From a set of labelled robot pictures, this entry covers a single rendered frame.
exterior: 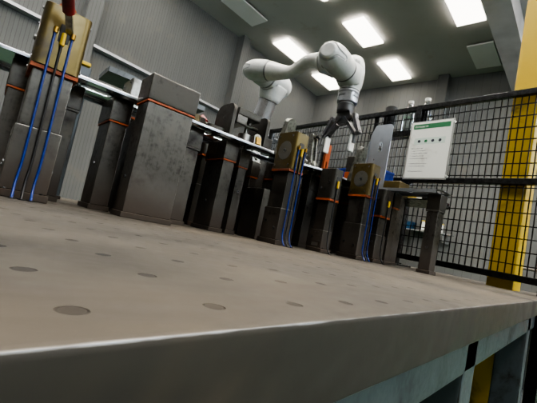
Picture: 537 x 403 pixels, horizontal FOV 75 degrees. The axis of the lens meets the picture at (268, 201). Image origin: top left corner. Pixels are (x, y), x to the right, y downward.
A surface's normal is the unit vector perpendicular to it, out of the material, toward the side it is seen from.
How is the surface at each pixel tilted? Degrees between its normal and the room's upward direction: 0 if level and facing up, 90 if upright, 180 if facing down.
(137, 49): 90
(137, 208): 90
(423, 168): 90
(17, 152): 90
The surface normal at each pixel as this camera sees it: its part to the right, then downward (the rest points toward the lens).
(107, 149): 0.62, 0.06
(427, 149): -0.76, -0.21
